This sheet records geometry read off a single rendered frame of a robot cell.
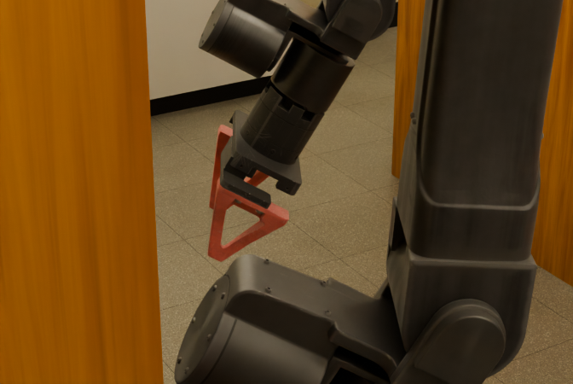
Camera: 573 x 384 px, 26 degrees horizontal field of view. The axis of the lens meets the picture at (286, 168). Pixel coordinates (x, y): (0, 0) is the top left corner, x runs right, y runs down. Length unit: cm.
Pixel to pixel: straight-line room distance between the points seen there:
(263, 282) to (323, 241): 278
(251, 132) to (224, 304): 51
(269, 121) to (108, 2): 69
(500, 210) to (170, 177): 323
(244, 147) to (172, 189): 261
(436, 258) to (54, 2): 25
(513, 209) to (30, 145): 24
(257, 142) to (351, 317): 50
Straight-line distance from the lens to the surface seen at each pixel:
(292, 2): 106
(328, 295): 60
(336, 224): 346
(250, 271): 59
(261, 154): 108
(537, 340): 299
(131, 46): 39
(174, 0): 407
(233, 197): 105
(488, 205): 55
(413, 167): 56
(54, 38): 38
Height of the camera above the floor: 156
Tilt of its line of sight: 24 degrees down
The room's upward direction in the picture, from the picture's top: straight up
